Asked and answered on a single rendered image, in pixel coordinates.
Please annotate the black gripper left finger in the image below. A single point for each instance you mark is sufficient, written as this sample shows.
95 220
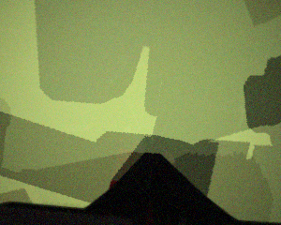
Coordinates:
126 203

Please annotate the red square block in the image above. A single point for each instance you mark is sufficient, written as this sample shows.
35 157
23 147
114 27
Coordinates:
150 217

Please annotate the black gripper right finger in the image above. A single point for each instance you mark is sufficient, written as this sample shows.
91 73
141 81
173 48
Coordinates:
176 201

